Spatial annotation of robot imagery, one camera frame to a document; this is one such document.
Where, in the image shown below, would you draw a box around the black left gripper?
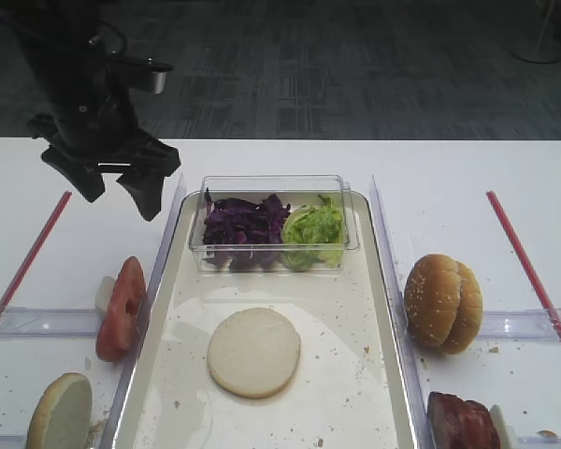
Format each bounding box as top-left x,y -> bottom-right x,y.
28,65 -> 180,222

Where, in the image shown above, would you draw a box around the bun slice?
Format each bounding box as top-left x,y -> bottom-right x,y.
25,372 -> 93,449
207,308 -> 301,398

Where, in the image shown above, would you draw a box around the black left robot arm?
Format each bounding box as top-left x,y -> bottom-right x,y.
0,1 -> 180,221

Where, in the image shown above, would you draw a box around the white pusher block behind tomato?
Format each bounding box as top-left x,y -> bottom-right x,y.
94,276 -> 116,321

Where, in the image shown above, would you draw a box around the red tomato slices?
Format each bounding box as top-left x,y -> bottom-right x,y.
95,256 -> 147,362

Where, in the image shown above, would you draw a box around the green lettuce leaves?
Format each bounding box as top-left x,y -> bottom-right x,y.
280,195 -> 344,271

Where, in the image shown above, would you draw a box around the brown meat patties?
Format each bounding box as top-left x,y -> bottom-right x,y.
427,391 -> 501,449

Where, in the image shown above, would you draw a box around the white pusher block behind patties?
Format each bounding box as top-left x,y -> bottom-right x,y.
489,404 -> 511,449

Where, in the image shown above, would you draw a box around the left red strip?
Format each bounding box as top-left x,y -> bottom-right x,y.
0,191 -> 72,317

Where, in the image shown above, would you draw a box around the red strip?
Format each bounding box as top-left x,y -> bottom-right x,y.
486,191 -> 561,343
0,191 -> 72,317

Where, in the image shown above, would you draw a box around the shredded purple cabbage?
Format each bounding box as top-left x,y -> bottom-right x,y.
202,192 -> 290,271

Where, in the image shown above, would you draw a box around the clear plastic container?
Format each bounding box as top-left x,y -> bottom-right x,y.
188,175 -> 359,272

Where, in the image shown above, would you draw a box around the silver metal tray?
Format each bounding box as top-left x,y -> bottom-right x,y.
114,193 -> 411,448

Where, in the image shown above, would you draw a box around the sesame bun top near tray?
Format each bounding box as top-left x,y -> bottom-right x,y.
404,254 -> 462,348

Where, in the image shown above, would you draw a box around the right red strip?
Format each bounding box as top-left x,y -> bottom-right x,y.
486,191 -> 561,343

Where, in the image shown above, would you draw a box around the left long clear rail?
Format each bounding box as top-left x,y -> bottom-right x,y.
97,174 -> 186,449

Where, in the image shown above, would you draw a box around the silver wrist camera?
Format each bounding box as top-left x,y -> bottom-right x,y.
108,55 -> 175,95

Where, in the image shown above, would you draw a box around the left rear clear cross rail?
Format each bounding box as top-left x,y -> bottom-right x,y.
0,307 -> 101,338

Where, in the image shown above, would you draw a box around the clear cross rail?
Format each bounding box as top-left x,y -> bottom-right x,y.
0,307 -> 101,338
0,435 -> 26,449
477,308 -> 561,342
505,426 -> 561,449

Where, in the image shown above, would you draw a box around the left front clear cross rail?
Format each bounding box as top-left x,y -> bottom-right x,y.
0,435 -> 26,449

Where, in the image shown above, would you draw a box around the right rear clear cross rail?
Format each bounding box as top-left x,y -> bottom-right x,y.
477,308 -> 561,342

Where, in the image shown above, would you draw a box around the right front clear cross rail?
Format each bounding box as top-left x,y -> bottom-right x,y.
505,426 -> 561,449

